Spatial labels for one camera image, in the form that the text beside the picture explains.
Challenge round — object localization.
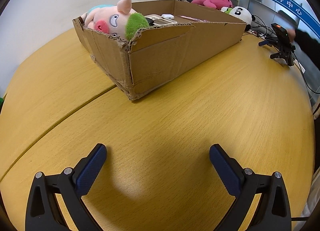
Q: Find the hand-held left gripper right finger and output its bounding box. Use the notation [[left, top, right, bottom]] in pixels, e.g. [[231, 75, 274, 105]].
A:
[[209, 143, 292, 231]]

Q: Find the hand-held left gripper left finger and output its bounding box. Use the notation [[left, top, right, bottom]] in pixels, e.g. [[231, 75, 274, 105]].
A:
[[25, 143, 108, 231]]

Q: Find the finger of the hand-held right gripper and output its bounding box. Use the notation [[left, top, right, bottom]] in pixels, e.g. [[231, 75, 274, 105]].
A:
[[259, 37, 279, 47], [270, 51, 296, 67]]

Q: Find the cardboard box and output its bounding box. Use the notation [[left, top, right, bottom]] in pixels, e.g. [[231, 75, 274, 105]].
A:
[[72, 0, 248, 101]]

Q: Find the person's right forearm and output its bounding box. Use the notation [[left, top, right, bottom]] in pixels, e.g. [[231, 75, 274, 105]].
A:
[[290, 28, 320, 96]]

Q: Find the panda plush toy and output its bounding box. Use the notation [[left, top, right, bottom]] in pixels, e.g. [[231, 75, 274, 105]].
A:
[[220, 6, 253, 25]]

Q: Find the pink bear plush toy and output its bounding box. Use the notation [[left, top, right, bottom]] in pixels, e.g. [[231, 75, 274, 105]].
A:
[[191, 0, 234, 10]]

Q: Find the pink pen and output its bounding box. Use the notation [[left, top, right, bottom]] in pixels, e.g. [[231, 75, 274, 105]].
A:
[[179, 15, 208, 22]]

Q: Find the white phone case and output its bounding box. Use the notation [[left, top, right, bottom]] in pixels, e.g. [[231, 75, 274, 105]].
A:
[[144, 14, 178, 27]]

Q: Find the pink pig plush toy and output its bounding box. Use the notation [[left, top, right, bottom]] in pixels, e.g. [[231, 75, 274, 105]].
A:
[[80, 0, 150, 41]]

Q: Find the black cable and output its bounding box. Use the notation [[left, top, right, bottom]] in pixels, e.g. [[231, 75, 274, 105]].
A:
[[293, 53, 316, 94]]

